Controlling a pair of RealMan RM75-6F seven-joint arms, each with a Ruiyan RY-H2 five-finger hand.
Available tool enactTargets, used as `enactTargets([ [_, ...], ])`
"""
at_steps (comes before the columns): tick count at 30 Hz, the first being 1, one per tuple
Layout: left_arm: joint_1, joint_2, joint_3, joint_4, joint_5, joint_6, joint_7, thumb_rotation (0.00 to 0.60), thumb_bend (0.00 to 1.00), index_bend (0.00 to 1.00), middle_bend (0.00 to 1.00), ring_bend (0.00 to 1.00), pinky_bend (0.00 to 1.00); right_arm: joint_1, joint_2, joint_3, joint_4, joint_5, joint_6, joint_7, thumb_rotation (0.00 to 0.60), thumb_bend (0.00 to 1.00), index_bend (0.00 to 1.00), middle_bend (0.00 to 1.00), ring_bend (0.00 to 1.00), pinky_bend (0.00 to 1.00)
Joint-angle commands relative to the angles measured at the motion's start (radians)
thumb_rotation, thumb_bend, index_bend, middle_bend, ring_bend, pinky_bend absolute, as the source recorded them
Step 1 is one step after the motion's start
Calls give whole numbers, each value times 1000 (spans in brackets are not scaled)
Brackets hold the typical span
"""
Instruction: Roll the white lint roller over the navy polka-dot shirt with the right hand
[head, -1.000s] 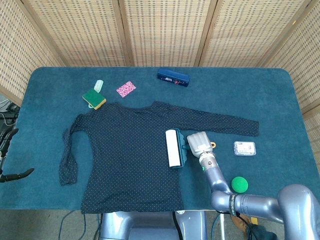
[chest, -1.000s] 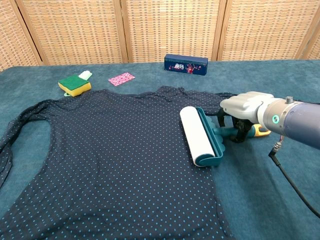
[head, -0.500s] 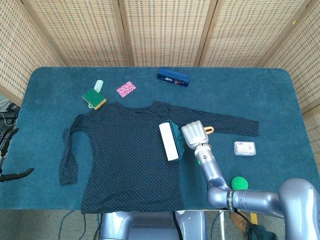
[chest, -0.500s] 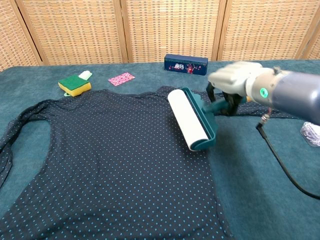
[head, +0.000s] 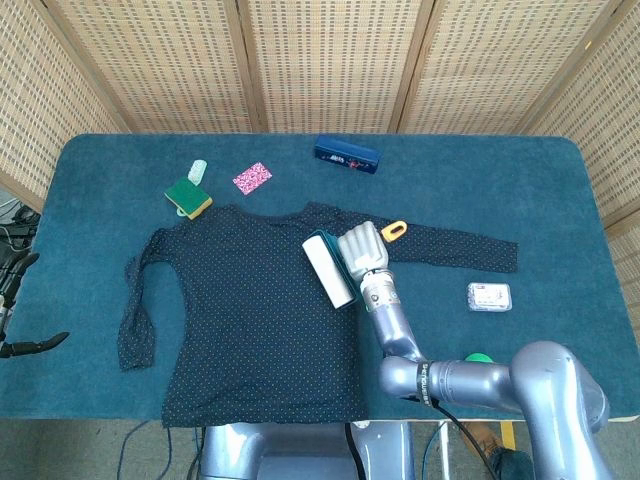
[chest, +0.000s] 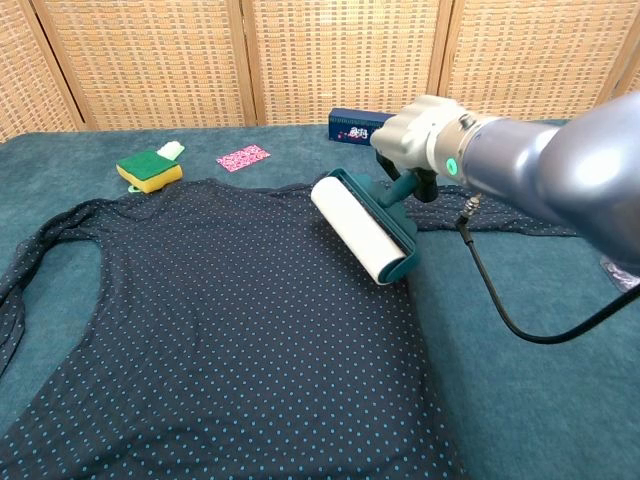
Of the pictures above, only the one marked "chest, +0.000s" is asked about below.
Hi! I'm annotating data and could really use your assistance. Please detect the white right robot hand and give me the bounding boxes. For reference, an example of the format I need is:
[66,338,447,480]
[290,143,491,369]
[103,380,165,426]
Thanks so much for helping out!
[372,94,465,203]

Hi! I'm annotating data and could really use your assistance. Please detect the green handled lint roller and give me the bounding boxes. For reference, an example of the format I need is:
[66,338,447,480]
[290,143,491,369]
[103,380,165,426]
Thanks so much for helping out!
[309,168,439,287]

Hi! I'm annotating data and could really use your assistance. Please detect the navy polka dot shirt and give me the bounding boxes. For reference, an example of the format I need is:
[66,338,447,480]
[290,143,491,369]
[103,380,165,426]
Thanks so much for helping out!
[0,172,601,480]

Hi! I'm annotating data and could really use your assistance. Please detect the dark blue printed box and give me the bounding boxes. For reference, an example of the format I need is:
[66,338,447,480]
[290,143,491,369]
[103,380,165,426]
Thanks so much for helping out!
[328,107,397,147]

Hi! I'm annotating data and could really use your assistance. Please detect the pink patterned card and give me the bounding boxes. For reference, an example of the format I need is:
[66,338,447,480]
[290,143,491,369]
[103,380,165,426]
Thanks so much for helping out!
[215,144,272,174]

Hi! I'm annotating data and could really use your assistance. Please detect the woven bamboo folding screen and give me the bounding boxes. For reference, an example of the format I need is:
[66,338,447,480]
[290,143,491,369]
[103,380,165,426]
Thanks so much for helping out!
[0,0,640,144]

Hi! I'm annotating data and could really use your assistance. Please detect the clear plastic packet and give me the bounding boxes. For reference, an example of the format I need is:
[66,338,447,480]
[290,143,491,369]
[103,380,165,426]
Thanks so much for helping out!
[599,254,640,294]

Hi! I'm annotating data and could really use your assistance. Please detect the green and yellow sponge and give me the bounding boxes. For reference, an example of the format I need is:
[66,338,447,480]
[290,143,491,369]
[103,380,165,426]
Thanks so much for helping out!
[115,152,184,194]

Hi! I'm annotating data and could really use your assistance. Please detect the teal plush table cover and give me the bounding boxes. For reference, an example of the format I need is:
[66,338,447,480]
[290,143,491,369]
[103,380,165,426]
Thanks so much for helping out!
[0,117,640,480]

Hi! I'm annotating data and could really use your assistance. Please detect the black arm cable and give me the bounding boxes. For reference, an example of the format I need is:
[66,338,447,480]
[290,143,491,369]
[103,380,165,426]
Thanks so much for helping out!
[454,194,640,346]

